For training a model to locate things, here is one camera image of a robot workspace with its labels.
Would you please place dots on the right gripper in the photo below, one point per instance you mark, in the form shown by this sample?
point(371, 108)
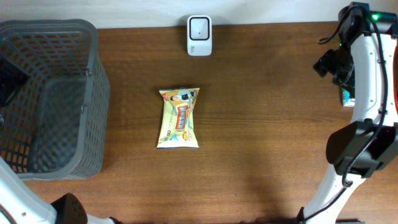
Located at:
point(325, 64)

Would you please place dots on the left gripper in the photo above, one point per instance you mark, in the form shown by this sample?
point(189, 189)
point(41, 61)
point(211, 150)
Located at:
point(8, 83)

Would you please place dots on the green tissue pack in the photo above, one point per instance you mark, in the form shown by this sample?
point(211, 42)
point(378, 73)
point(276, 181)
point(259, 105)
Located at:
point(346, 99)

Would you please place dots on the yellow snack bag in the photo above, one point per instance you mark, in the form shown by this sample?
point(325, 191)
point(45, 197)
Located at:
point(177, 129)

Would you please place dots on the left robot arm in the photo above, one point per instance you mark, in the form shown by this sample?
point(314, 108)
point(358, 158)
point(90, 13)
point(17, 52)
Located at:
point(18, 203)

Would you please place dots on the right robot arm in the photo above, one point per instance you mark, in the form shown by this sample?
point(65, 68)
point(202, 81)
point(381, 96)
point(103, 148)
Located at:
point(363, 65)

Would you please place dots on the white barcode scanner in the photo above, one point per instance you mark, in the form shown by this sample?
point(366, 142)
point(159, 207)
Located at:
point(199, 36)

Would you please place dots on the grey plastic mesh basket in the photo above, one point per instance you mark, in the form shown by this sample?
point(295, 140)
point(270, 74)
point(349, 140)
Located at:
point(56, 125)

